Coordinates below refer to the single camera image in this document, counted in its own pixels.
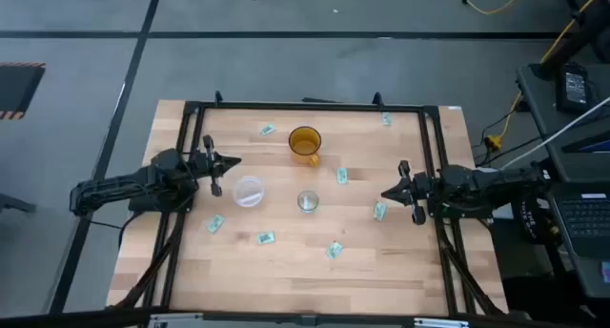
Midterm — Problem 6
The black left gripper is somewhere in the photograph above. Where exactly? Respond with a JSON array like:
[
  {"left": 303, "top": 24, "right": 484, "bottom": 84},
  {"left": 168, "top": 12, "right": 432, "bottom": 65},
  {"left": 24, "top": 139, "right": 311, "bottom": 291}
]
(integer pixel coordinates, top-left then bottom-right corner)
[{"left": 190, "top": 134, "right": 242, "bottom": 197}]

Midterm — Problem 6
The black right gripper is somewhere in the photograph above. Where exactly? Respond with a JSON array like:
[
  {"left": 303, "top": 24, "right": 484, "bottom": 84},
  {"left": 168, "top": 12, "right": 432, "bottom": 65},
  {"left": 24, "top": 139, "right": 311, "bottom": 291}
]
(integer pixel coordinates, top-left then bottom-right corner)
[{"left": 380, "top": 159, "right": 442, "bottom": 226}]

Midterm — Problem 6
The clear plastic container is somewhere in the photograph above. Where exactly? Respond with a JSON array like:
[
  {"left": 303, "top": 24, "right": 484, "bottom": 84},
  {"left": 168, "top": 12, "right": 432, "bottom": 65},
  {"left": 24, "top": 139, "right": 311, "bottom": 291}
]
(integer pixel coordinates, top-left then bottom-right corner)
[{"left": 232, "top": 174, "right": 266, "bottom": 209}]

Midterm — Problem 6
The yellow mug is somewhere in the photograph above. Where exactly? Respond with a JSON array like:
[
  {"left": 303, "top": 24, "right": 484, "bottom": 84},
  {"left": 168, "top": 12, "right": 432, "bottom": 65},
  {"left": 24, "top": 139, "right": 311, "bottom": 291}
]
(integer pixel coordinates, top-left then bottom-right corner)
[{"left": 287, "top": 125, "right": 323, "bottom": 169}]

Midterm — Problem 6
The small clear glass jar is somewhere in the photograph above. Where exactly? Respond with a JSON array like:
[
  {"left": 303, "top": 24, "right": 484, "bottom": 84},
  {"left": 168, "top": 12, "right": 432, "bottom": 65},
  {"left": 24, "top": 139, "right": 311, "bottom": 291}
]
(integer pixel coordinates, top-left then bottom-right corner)
[{"left": 296, "top": 190, "right": 321, "bottom": 215}]

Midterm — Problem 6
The black bag white lettering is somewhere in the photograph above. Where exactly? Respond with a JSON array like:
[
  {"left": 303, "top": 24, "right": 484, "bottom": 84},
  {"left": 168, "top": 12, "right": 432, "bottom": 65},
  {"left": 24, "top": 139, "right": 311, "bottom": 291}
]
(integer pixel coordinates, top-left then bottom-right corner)
[{"left": 512, "top": 194, "right": 557, "bottom": 246}]

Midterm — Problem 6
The black side table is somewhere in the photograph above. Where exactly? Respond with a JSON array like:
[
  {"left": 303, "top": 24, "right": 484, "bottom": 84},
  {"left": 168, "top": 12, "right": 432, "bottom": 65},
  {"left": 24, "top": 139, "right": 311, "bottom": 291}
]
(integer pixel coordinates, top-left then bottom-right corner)
[{"left": 517, "top": 63, "right": 610, "bottom": 184}]

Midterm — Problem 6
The dark laptop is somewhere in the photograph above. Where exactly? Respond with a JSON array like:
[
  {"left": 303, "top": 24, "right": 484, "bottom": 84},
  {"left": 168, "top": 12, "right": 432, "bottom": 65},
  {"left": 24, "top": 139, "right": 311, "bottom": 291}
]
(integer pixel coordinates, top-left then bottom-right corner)
[{"left": 547, "top": 182, "right": 610, "bottom": 298}]

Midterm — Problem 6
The black power brick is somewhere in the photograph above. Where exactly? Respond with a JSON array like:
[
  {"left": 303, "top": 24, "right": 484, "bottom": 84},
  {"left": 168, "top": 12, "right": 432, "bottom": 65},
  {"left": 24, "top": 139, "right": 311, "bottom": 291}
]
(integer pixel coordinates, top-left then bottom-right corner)
[{"left": 556, "top": 63, "right": 595, "bottom": 114}]

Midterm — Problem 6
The black orange striped mat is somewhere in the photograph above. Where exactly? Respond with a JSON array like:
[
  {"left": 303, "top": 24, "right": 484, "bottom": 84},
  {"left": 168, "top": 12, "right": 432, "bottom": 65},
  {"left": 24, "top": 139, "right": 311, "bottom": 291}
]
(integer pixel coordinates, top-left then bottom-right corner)
[{"left": 0, "top": 62, "right": 48, "bottom": 121}]

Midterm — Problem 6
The black floor stand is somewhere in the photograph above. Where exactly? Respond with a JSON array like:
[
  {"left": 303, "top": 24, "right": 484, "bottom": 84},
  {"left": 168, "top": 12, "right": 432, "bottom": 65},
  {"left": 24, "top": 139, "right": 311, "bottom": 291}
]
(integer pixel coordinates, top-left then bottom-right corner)
[{"left": 538, "top": 0, "right": 610, "bottom": 81}]

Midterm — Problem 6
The black table frame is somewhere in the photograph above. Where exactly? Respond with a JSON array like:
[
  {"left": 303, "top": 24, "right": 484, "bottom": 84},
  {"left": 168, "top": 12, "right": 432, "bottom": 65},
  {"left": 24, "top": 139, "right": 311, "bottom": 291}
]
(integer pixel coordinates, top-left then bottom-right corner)
[{"left": 107, "top": 98, "right": 509, "bottom": 328}]

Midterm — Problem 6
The black floor cable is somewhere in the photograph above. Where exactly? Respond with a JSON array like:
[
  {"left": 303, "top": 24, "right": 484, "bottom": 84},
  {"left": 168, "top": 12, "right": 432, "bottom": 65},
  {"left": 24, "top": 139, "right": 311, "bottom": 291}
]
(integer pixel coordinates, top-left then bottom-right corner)
[{"left": 474, "top": 106, "right": 544, "bottom": 168}]

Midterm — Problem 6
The white cable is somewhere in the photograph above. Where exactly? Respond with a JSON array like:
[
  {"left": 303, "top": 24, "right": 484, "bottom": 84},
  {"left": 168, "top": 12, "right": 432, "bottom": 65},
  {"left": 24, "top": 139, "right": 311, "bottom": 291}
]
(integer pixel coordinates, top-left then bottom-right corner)
[{"left": 499, "top": 96, "right": 610, "bottom": 171}]

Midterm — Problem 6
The yellow extension cable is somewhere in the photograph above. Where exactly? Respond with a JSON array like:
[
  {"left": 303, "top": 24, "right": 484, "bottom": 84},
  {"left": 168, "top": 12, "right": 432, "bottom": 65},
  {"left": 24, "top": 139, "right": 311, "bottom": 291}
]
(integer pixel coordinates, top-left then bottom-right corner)
[
  {"left": 437, "top": 0, "right": 531, "bottom": 16},
  {"left": 484, "top": 0, "right": 610, "bottom": 153}
]

